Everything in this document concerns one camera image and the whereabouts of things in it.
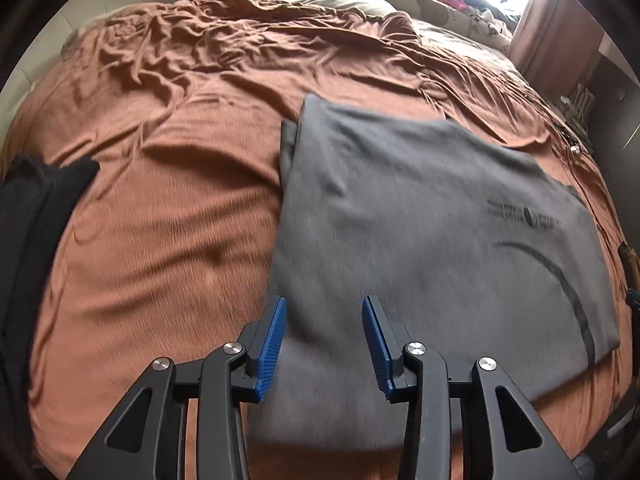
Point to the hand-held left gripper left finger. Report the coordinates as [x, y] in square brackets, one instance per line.
[270, 345]

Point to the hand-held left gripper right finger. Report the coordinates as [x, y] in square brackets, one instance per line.
[375, 350]

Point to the grey t-shirt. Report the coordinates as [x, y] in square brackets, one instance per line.
[410, 210]

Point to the mustard brown cloth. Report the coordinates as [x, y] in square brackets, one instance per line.
[631, 260]

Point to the orange-brown blanket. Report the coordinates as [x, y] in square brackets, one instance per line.
[175, 210]

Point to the black printed t-shirt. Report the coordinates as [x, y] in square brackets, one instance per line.
[35, 220]

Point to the white bedside table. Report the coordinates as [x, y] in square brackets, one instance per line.
[577, 105]

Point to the bear print pillow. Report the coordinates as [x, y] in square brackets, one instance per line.
[450, 15]

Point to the beige duvet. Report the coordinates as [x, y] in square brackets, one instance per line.
[300, 0]

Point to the pink-brown curtain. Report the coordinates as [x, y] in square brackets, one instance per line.
[550, 25]

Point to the cream padded headboard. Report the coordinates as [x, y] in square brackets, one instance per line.
[75, 10]

